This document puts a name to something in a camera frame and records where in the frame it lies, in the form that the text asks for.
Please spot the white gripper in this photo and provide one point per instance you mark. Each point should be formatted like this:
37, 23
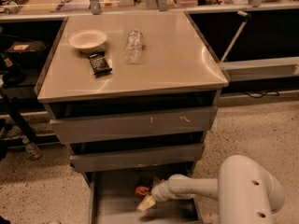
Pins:
162, 192

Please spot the red coke can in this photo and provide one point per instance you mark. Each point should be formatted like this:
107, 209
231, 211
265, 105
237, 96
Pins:
142, 191

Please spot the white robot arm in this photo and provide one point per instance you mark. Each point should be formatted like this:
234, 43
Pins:
246, 193

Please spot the grey open bottom drawer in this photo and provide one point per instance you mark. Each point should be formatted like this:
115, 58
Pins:
113, 199

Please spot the grey middle drawer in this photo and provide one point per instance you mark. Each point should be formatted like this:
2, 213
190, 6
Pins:
137, 158

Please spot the grey top drawer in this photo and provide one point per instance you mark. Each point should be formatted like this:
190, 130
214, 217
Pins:
132, 125

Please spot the grey drawer cabinet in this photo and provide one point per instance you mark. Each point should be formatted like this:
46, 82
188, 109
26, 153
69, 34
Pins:
132, 96

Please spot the clear plastic water bottle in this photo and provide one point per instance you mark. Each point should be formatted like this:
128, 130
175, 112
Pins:
134, 46

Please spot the black snack bar packet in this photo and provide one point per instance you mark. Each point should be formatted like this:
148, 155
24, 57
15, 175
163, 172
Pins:
99, 63

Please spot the white paper bowl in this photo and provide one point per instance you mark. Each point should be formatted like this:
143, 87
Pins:
87, 41

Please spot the black stand leg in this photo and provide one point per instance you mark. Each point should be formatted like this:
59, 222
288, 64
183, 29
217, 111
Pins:
18, 118

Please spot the black bag with label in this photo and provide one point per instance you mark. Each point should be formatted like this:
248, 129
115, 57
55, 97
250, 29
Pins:
28, 54

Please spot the white stick with black handle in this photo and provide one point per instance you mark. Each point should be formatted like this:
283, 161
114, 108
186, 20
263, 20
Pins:
246, 17

